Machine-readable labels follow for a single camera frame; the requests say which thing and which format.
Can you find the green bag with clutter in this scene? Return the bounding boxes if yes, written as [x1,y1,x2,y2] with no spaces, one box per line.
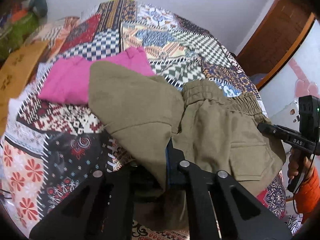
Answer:
[1,9,39,62]

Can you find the wooden bed headboard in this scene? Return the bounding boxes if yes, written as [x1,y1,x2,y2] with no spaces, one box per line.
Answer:
[0,41,49,134]

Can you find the patchwork patterned bedsheet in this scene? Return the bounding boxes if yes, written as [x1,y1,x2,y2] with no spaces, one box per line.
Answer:
[0,0,287,240]

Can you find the white cabinet with stickers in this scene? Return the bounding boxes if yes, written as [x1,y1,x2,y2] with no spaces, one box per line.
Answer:
[258,19,320,201]

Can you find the orange right sleeve forearm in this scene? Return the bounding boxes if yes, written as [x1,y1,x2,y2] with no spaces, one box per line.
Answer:
[295,168,320,224]

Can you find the olive green pants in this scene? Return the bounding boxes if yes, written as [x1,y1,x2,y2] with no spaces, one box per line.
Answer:
[88,61,286,231]

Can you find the folded pink pants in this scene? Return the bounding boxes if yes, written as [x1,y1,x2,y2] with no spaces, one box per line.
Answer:
[38,47,154,105]

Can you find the grey plush item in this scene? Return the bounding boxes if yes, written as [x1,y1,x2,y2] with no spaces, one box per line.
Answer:
[18,0,48,18]

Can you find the right hand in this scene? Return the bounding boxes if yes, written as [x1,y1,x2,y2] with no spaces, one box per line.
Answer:
[287,148,314,180]

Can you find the brown wooden door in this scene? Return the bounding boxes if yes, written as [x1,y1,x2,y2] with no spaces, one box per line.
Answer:
[236,0,315,90]

